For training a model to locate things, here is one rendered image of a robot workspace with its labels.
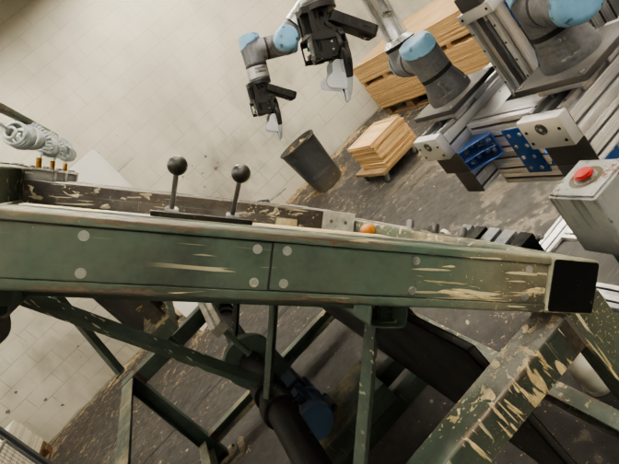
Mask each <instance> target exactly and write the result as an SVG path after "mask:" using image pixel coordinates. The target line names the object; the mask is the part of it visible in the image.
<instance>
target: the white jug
mask: <svg viewBox="0 0 619 464"><path fill-rule="evenodd" d="M568 371H569V372H570V374H571V375H572V376H573V377H574V378H575V379H576V380H577V382H578V383H579V384H580V386H581V387H582V388H583V389H584V390H585V392H586V393H587V394H589V395H591V396H592V397H602V396H605V395H607V394H608V393H609V392H610V390H609V389H608V388H607V387H606V385H605V384H604V383H603V381H602V380H601V379H600V377H599V376H598V375H597V373H596V372H595V371H594V369H593V368H592V367H591V366H590V364H589V363H588V361H587V360H586V359H585V357H584V356H583V355H582V354H581V353H579V355H578V356H577V357H576V359H575V360H574V361H573V362H572V364H571V365H570V366H569V367H568Z"/></svg>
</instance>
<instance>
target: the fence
mask: <svg viewBox="0 0 619 464"><path fill-rule="evenodd" d="M33 204H38V203H33ZM33 204H29V203H20V204H19V205H18V206H27V207H38V208H48V209H58V210H68V211H78V212H89V213H99V214H108V215H128V216H138V217H148V218H158V219H169V220H179V221H189V222H199V223H209V224H220V225H230V226H249V227H259V228H270V229H280V230H289V231H299V232H310V233H320V234H330V235H340V236H350V237H361V238H380V239H390V240H400V241H411V242H421V243H431V244H441V245H451V246H462V247H470V246H469V245H464V244H460V243H451V242H442V241H432V240H422V239H412V238H393V237H383V236H373V235H363V234H353V233H344V232H333V231H323V230H314V229H304V228H294V227H284V226H265V225H255V224H252V226H251V225H241V224H230V223H220V222H210V221H201V220H191V219H180V218H170V217H160V216H151V215H147V214H137V213H127V212H117V211H107V210H99V211H93V210H98V209H91V210H83V209H87V208H82V209H73V208H77V207H68V206H59V207H54V206H58V205H53V206H44V205H48V204H43V205H33Z"/></svg>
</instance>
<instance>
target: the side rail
mask: <svg viewBox="0 0 619 464"><path fill-rule="evenodd" d="M551 263H552V257H550V256H546V255H541V254H536V253H530V252H521V251H511V250H501V249H481V248H472V247H462V246H451V245H441V244H431V243H421V242H411V241H400V240H390V239H380V238H361V237H350V236H340V235H330V234H320V233H310V232H299V231H289V230H280V229H270V228H259V227H249V226H230V225H220V224H209V223H199V222H189V221H179V220H169V219H158V218H148V217H138V216H128V215H108V214H99V213H89V212H78V211H68V210H58V209H48V208H38V207H27V206H17V205H7V204H0V290H11V291H33V292H55V293H78V294H100V295H122V296H165V297H189V298H211V299H233V300H255V301H277V302H299V303H322V304H344V305H366V306H388V307H432V308H455V309H477V310H499V311H521V312H544V308H545V303H544V302H543V298H544V291H545V285H546V279H547V273H548V266H549V265H551Z"/></svg>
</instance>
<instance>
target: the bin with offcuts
mask: <svg viewBox="0 0 619 464"><path fill-rule="evenodd" d="M280 158H281V159H284V160H285V162H286V163H287V164H288V165H289V166H290V167H291V168H292V169H294V170H295V171H296V172H297V174H298V175H299V176H300V177H302V178H303V179H304V180H305V181H306V182H307V183H308V184H309V185H310V186H311V187H312V188H313V189H314V190H315V191H316V192H320V193H322V192H324V191H327V190H328V189H330V188H331V187H332V186H333V185H334V184H335V182H337V181H338V180H339V179H340V177H341V174H342V172H341V170H340V169H339V168H338V167H337V166H336V164H335V163H334V161H333V160H332V158H331V157H330V156H329V154H328V153H327V152H326V150H325V149H324V147H323V146H322V144H321V143H320V141H319V140H318V138H317V137H316V136H315V134H314V133H313V131H312V130H311V129H310V130H308V131H306V132H305V133H303V134H302V135H301V136H299V137H298V138H297V139H296V140H295V141H294V142H293V143H292V144H291V145H290V146H289V147H288V148H287V149H286V150H285V151H284V152H283V153H282V155H281V156H280Z"/></svg>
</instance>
